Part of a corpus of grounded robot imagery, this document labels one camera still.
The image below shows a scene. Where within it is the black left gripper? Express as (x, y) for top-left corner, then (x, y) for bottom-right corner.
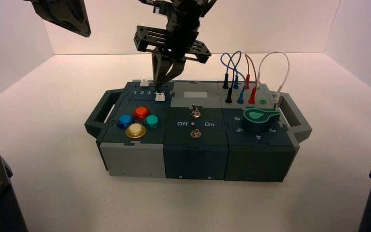
(134, 8), (213, 89)

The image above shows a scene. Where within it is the grey blank label plate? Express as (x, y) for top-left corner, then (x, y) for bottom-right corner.
(184, 91), (208, 99)

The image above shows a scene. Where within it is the red round push button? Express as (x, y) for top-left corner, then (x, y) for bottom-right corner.
(132, 106), (151, 121)

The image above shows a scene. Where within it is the teal round push button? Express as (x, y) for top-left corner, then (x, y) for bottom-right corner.
(143, 115), (162, 131)

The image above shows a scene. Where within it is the blue round push button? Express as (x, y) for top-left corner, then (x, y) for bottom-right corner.
(116, 115), (134, 130)

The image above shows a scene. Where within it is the yellow round push button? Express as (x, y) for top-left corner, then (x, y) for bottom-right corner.
(125, 123), (147, 139)

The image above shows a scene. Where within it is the dark teal grey control box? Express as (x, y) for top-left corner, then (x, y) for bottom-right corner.
(85, 78), (313, 183)

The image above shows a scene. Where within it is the green rotary selector knob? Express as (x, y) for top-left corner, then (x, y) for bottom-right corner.
(240, 108), (282, 133)

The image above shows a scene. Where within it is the black jumper cable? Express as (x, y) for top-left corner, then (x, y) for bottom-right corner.
(222, 50), (243, 104)

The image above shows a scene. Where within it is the blue jumper cable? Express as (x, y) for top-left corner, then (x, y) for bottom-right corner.
(220, 52), (247, 104)

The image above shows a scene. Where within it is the red jumper cable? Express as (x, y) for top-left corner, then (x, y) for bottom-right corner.
(245, 54), (258, 105)

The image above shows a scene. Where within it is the white jumper cable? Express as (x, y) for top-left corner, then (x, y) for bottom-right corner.
(257, 51), (290, 107)

